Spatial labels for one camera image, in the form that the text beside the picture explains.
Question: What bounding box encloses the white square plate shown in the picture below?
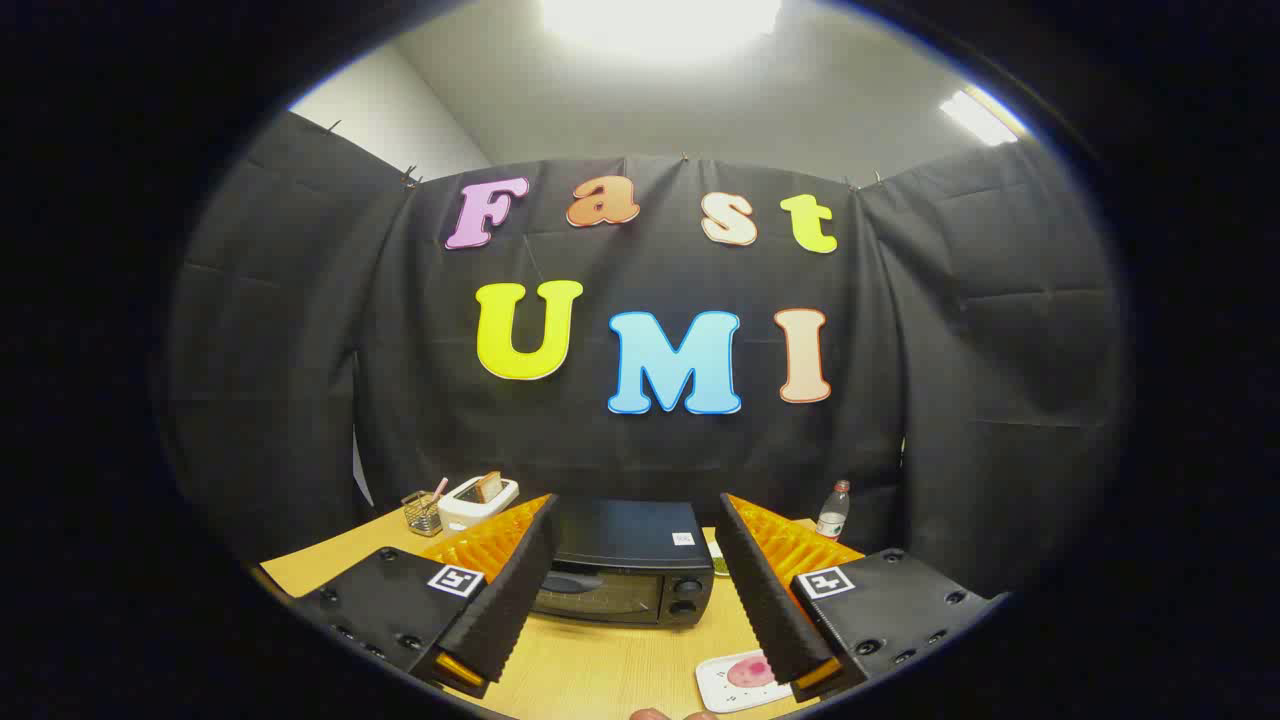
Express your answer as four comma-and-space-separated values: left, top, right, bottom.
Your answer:
695, 650, 801, 714

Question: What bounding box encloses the black toaster oven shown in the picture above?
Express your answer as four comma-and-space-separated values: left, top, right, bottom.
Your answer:
535, 497, 716, 629

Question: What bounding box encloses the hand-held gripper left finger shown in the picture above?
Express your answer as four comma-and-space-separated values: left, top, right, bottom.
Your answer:
295, 492, 561, 699

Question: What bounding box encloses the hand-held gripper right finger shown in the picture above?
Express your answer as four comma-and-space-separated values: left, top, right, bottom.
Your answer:
715, 492, 1006, 703

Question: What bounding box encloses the large ceiling light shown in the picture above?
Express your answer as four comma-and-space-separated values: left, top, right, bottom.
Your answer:
540, 0, 781, 61

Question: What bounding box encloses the small wire basket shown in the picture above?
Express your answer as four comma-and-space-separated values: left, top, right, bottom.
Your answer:
402, 490, 444, 537

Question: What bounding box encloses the long ceiling light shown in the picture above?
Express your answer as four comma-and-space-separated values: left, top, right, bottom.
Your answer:
940, 90, 1026, 147

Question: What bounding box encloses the black backdrop cloth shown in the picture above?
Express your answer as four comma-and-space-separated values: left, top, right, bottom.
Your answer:
160, 110, 1131, 601

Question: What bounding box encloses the white bread toaster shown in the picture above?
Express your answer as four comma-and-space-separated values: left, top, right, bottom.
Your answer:
437, 476, 521, 534

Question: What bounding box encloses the clear plastic water bottle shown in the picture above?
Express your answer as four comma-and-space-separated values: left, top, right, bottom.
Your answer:
816, 480, 852, 542

